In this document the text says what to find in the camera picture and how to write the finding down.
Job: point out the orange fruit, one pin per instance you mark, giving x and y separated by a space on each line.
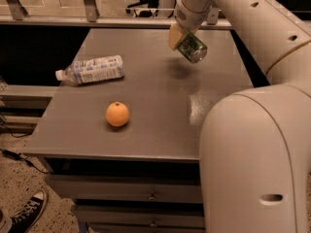
117 114

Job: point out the metal railing frame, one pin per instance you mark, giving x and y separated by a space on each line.
91 13

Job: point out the green soda can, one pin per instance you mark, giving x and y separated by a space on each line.
192 49

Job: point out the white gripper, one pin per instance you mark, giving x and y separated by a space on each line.
189 17

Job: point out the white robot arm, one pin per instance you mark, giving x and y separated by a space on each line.
255 145

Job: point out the grey drawer cabinet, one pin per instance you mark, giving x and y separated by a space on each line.
142 177

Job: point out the black office chair base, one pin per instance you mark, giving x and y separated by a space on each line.
152 8

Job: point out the black canvas sneaker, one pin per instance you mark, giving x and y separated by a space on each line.
30 212

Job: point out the clear plastic water bottle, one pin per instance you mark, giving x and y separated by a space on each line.
92 70

